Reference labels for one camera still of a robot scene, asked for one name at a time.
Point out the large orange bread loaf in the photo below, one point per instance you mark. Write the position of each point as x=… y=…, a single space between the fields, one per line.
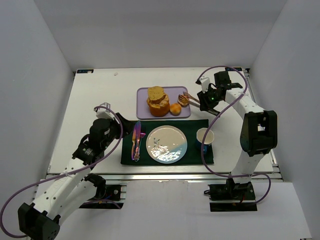
x=159 y=109

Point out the blue corner label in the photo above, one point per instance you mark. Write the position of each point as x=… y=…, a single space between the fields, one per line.
x=229 y=69
x=85 y=71

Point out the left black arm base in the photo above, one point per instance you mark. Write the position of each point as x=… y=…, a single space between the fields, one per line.
x=113 y=198

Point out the lavender plastic tray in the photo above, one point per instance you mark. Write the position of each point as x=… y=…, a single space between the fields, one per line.
x=143 y=111

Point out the blue mug white inside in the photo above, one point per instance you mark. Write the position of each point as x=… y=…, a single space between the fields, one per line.
x=208 y=139

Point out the bread slice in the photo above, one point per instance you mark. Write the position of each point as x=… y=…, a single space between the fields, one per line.
x=156 y=93

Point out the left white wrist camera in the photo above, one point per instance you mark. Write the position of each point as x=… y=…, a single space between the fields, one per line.
x=103 y=111

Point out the iridescent knife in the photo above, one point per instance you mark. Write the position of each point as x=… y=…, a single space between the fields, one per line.
x=135 y=140

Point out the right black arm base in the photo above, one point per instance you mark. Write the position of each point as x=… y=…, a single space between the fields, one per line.
x=226 y=198

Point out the iridescent fork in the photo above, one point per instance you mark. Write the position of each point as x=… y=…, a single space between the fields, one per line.
x=142 y=135

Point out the white and blue plate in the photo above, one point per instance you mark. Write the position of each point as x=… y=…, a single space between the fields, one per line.
x=166 y=144

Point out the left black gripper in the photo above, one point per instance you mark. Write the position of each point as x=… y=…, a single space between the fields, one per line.
x=122 y=125

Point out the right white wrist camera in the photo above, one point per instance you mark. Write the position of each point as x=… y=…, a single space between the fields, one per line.
x=204 y=82

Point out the right blue corner label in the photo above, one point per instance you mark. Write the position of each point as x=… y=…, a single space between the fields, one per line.
x=229 y=69

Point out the small round bun front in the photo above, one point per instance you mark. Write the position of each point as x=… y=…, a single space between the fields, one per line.
x=175 y=109

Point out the dark green placemat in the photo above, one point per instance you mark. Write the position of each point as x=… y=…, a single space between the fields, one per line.
x=188 y=127

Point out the small round bun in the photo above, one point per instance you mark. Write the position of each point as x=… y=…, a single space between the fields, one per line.
x=183 y=100
x=175 y=109

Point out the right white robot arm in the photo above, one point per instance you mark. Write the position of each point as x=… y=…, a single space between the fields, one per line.
x=259 y=131

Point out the left blue corner label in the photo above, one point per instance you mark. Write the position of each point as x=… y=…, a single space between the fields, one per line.
x=85 y=71

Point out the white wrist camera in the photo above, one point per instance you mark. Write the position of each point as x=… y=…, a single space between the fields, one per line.
x=204 y=82
x=103 y=111

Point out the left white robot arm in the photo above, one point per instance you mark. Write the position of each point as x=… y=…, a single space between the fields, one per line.
x=41 y=219

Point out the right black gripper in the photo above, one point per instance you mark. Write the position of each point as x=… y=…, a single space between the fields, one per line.
x=205 y=100

